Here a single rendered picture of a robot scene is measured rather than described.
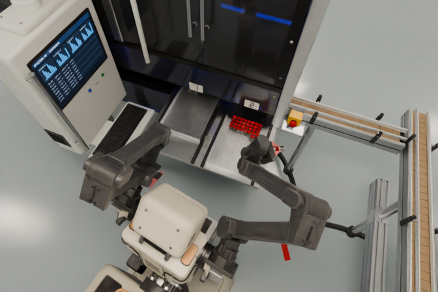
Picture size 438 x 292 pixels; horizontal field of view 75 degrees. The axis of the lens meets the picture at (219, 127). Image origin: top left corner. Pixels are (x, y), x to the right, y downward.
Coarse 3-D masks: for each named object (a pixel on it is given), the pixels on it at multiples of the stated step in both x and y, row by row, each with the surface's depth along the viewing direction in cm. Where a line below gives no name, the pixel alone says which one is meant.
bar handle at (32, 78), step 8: (32, 72) 109; (32, 80) 110; (40, 88) 114; (48, 96) 119; (56, 104) 124; (56, 112) 127; (64, 120) 132; (72, 128) 139; (80, 136) 148; (80, 144) 151
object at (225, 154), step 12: (228, 120) 172; (228, 132) 167; (264, 132) 168; (216, 144) 163; (228, 144) 163; (240, 144) 163; (216, 156) 159; (228, 156) 159; (240, 156) 159; (228, 168) 155
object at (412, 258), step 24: (408, 120) 171; (408, 144) 161; (408, 168) 153; (408, 192) 145; (432, 192) 142; (408, 216) 139; (432, 216) 135; (408, 240) 133; (432, 240) 130; (408, 264) 127; (432, 264) 125; (408, 288) 122; (432, 288) 120
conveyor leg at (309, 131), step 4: (308, 128) 185; (312, 128) 182; (304, 132) 192; (308, 132) 187; (312, 132) 186; (304, 136) 193; (308, 136) 190; (300, 140) 200; (304, 140) 195; (308, 140) 195; (300, 144) 201; (304, 144) 199; (296, 148) 211; (300, 148) 204; (296, 152) 211; (300, 152) 209; (292, 156) 220; (296, 156) 215; (292, 160) 222; (296, 160) 220; (288, 164) 231; (292, 164) 226; (288, 168) 234; (292, 168) 233
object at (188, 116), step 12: (180, 96) 181; (192, 96) 181; (204, 96) 181; (168, 108) 171; (180, 108) 176; (192, 108) 176; (204, 108) 176; (168, 120) 171; (180, 120) 171; (192, 120) 171; (204, 120) 172; (180, 132) 162; (192, 132) 167; (204, 132) 166
